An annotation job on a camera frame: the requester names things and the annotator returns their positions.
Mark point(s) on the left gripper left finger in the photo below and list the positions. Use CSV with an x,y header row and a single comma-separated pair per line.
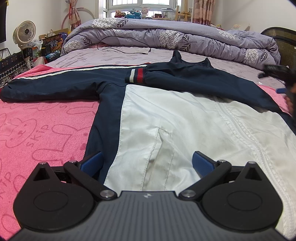
x,y
85,173

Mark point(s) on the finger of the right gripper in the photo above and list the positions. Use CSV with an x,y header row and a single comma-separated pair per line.
x,y
281,91

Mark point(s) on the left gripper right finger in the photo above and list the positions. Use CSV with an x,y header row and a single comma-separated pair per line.
x,y
211,173

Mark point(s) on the white and navy zip jacket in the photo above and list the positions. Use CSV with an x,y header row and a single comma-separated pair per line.
x,y
185,120

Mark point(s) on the dark olive headboard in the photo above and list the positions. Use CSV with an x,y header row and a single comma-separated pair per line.
x,y
285,39

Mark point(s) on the pink bunny print blanket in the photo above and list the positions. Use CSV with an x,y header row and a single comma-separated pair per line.
x,y
41,129

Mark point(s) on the purple folded quilt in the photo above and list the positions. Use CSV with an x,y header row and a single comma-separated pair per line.
x,y
249,48

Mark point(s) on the purple bed sheet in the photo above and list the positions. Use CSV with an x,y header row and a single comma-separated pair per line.
x,y
135,56

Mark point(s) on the white window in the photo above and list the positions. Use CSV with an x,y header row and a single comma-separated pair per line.
x,y
107,8

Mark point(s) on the white desk fan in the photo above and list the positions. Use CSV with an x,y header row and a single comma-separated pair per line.
x,y
24,33

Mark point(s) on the black wall television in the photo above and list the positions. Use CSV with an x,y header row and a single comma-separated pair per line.
x,y
3,9

